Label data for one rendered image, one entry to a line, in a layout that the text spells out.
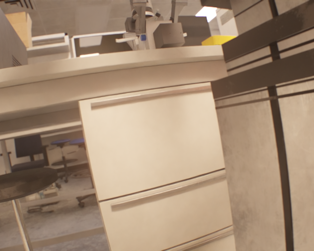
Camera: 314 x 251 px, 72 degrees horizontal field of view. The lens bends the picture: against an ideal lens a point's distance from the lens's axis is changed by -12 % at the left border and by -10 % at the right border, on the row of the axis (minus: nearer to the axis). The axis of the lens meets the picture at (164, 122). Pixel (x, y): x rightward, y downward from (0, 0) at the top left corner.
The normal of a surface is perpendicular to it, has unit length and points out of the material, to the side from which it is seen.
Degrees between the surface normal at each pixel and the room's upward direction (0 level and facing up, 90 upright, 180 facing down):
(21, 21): 104
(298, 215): 90
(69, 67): 90
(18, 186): 90
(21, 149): 81
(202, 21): 90
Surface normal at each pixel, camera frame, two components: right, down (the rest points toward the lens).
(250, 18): -0.89, 0.17
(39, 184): 0.92, -0.16
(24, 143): 0.29, -0.19
